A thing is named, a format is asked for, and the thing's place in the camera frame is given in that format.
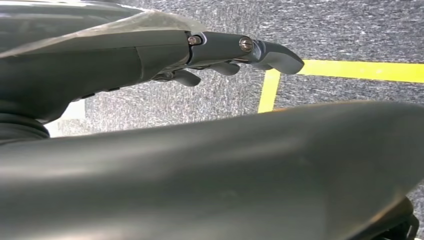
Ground ribbed grey left arm sleeve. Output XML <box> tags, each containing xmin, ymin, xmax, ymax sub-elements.
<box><xmin>0</xmin><ymin>111</ymin><xmax>51</xmax><ymax>147</ymax></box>

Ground short yellow floor tape strip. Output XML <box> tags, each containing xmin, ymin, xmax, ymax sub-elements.
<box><xmin>257</xmin><ymin>68</ymin><xmax>282</xmax><ymax>114</ymax></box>

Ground long yellow floor tape strip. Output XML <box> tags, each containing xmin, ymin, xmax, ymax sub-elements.
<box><xmin>298</xmin><ymin>59</ymin><xmax>424</xmax><ymax>84</ymax></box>

